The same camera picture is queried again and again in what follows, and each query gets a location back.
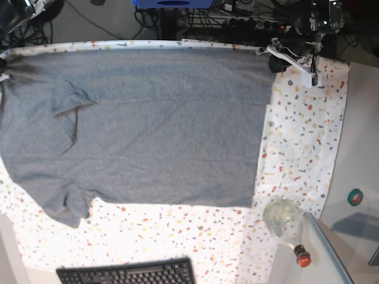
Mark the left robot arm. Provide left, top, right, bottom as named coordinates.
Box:
left=261, top=1, right=345, bottom=88

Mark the black keyboard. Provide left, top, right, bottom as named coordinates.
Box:
left=56, top=258, right=196, bottom=284

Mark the clear bottle with red cap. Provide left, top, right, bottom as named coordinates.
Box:
left=263, top=196, right=311, bottom=268

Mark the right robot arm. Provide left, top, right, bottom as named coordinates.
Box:
left=1, top=0, right=65, bottom=81

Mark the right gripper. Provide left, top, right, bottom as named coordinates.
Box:
left=0, top=58, right=11, bottom=82

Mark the grey laptop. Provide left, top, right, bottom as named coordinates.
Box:
left=295, top=213, right=378, bottom=284

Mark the terrazzo patterned tablecloth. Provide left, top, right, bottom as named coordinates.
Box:
left=0, top=38, right=352, bottom=284

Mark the blue box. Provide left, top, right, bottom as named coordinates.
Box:
left=131, top=0, right=214, bottom=9

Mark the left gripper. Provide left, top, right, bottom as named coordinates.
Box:
left=256, top=33, right=323, bottom=88

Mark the grey t-shirt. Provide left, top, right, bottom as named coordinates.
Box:
left=1, top=49, right=275, bottom=228

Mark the green tape roll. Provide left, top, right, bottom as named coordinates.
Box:
left=347, top=189, right=364, bottom=206

